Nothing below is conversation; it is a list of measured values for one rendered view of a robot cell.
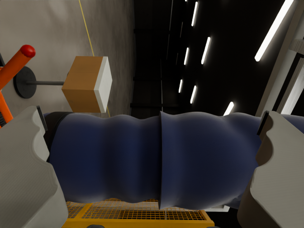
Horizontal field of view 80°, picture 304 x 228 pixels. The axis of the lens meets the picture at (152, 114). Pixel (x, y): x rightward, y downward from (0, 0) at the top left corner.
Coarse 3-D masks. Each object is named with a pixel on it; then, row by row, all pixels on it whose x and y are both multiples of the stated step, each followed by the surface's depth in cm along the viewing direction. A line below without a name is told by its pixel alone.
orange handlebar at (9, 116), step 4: (0, 92) 40; (0, 96) 40; (0, 100) 40; (4, 100) 41; (0, 104) 40; (4, 104) 41; (0, 108) 40; (4, 108) 41; (8, 108) 42; (4, 112) 41; (8, 112) 42; (4, 116) 42; (8, 116) 42; (12, 116) 43; (8, 120) 42
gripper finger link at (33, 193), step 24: (24, 120) 9; (0, 144) 7; (24, 144) 7; (0, 168) 6; (24, 168) 6; (48, 168) 6; (0, 192) 6; (24, 192) 6; (48, 192) 6; (0, 216) 5; (24, 216) 5; (48, 216) 6
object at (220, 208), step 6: (72, 204) 368; (84, 204) 369; (96, 204) 369; (102, 204) 370; (108, 204) 370; (120, 204) 371; (126, 204) 371; (150, 210) 374; (156, 210) 373; (162, 210) 373; (168, 210) 373; (174, 210) 373; (180, 210) 373; (186, 210) 373; (204, 210) 373; (210, 210) 373; (216, 210) 373; (222, 210) 373
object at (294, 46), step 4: (296, 40) 173; (300, 40) 171; (292, 44) 178; (296, 44) 173; (300, 44) 169; (292, 48) 178; (296, 48) 173; (300, 48) 168; (300, 52) 168; (300, 56) 181
